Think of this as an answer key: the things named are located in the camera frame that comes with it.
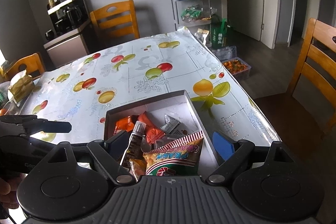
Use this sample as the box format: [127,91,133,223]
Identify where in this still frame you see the orange wooden chair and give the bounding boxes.
[89,0,140,42]
[2,53,46,81]

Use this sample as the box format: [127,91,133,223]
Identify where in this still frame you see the white sachet packet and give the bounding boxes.
[160,114,181,134]

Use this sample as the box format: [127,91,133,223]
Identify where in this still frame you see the wooden chair right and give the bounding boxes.
[286,17,336,135]

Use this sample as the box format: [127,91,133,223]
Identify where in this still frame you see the crate of oranges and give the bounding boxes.
[222,57,251,81]

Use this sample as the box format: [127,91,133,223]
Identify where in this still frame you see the person's left hand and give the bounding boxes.
[0,173,25,209]

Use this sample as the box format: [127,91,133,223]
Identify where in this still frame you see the green snack packs on shelf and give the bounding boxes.
[181,5,203,22]

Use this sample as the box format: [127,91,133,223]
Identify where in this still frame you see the green prawn cracker bag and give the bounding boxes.
[143,131,204,176]

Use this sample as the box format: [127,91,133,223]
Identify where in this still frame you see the metal shelf trolley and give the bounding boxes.
[171,0,211,30]

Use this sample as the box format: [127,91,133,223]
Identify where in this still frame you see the red foil snack stick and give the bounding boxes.
[138,112,165,144]

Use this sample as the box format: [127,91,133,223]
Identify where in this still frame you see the white cardboard box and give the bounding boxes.
[104,90,219,178]

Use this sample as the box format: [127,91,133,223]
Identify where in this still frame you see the green shopping bag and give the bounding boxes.
[210,18,231,50]

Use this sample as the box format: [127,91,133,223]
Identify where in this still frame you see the fruit-patterned tablecloth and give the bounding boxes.
[21,28,278,145]

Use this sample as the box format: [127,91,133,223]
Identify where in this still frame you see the orange wooden chair left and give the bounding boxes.
[2,53,46,81]

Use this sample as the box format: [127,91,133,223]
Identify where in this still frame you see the gold tissue pack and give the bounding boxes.
[8,70,35,103]

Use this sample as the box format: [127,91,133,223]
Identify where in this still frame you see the dark chocolate stick packet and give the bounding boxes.
[120,121,146,170]

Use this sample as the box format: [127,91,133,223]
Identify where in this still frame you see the orange wooden chair back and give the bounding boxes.
[89,0,140,42]

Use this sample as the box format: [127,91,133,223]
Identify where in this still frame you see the black coffee machine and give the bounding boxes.
[45,0,89,41]

